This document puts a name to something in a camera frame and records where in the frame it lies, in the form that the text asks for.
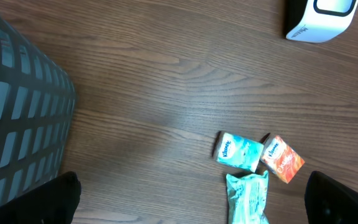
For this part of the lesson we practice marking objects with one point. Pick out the teal Kleenex tissue pack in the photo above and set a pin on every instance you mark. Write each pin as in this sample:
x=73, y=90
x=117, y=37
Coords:
x=236, y=151

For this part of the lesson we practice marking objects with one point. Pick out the teal wipes packet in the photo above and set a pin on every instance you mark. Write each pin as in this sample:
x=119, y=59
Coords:
x=247, y=197

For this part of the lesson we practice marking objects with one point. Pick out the grey plastic basket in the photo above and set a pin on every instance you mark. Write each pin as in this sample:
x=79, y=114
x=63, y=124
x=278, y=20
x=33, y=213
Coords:
x=37, y=101

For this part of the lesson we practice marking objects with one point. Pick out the orange Kleenex tissue pack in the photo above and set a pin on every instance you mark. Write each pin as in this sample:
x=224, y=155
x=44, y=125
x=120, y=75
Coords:
x=281, y=158

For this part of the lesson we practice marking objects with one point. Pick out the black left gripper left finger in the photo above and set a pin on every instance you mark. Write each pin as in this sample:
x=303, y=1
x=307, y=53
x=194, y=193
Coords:
x=53, y=202

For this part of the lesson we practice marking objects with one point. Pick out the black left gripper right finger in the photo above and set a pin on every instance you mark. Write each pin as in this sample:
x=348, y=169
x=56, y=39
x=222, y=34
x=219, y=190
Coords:
x=329, y=201

